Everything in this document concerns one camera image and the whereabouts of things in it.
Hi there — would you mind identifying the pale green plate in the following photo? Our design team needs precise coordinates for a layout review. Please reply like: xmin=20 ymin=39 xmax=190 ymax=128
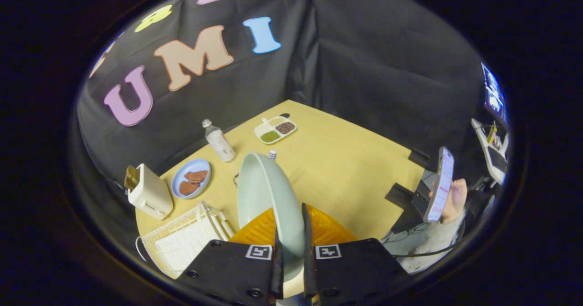
xmin=237 ymin=152 xmax=307 ymax=306

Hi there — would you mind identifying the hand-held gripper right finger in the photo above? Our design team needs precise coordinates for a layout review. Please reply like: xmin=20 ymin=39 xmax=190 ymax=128
xmin=302 ymin=203 xmax=410 ymax=306

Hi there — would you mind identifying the black backdrop cloth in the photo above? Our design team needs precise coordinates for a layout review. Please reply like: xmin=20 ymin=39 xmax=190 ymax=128
xmin=75 ymin=0 xmax=501 ymax=193

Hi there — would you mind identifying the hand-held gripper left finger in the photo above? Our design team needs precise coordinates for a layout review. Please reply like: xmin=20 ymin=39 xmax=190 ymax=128
xmin=175 ymin=206 xmax=285 ymax=306

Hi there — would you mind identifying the brown toast slice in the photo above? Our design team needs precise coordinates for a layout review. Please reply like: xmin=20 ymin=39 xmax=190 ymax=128
xmin=124 ymin=165 xmax=140 ymax=192

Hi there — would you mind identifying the black table clamp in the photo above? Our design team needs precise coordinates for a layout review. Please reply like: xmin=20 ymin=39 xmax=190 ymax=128
xmin=409 ymin=149 xmax=431 ymax=168
xmin=385 ymin=183 xmax=426 ymax=234

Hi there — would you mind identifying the white wire dish rack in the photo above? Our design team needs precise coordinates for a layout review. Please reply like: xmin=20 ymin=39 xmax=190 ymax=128
xmin=135 ymin=201 xmax=236 ymax=279

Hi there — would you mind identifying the white side desk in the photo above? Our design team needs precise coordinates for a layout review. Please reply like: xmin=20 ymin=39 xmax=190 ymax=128
xmin=471 ymin=118 xmax=510 ymax=186

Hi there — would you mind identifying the clear plastic bottle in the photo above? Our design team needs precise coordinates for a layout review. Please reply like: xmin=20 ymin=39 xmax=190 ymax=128
xmin=202 ymin=119 xmax=236 ymax=163

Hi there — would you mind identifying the smartphone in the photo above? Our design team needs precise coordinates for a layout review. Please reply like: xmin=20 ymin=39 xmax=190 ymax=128
xmin=424 ymin=147 xmax=455 ymax=223

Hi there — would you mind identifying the white toaster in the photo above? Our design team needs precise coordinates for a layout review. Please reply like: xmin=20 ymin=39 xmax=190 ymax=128
xmin=128 ymin=163 xmax=174 ymax=220

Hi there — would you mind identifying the white divided bean tray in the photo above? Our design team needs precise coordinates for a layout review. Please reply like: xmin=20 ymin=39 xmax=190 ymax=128
xmin=254 ymin=116 xmax=297 ymax=145

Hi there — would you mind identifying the small blue plate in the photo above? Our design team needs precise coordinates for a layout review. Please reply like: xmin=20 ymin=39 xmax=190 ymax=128
xmin=172 ymin=158 xmax=212 ymax=199

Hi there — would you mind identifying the computer monitor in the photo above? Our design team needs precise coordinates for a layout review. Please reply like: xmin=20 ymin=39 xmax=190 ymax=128
xmin=482 ymin=62 xmax=508 ymax=127

